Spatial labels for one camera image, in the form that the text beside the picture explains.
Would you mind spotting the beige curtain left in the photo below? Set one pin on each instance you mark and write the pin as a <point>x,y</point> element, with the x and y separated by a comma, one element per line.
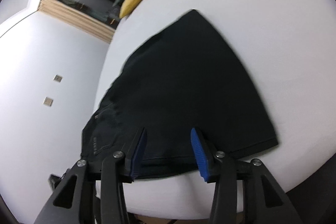
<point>77,19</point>

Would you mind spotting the black denim pants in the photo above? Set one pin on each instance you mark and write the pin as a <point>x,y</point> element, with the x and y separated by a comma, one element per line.
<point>184,78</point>

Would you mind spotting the wall socket plate lower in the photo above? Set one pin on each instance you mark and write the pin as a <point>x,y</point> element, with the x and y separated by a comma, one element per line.
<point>48,101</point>

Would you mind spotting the wall socket plate upper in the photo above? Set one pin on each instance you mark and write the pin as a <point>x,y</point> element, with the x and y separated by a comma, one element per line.
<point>58,78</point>

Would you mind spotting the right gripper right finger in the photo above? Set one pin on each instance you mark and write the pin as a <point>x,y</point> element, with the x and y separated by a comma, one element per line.
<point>264,200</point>

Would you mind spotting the wall socket plate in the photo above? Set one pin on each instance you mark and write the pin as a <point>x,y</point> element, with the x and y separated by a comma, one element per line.
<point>48,101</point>
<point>58,78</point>

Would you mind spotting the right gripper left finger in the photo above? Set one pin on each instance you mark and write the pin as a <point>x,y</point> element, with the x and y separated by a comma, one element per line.
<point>93,190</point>

